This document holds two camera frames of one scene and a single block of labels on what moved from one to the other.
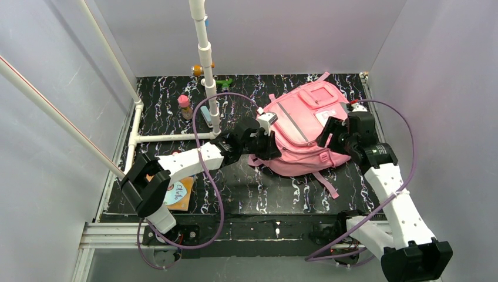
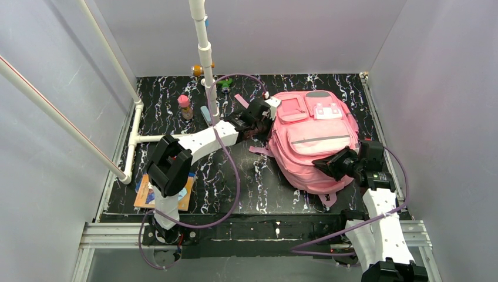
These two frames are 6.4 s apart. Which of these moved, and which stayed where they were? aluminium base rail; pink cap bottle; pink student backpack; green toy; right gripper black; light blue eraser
Moved: pink student backpack; right gripper black
Stayed: pink cap bottle; green toy; light blue eraser; aluminium base rail
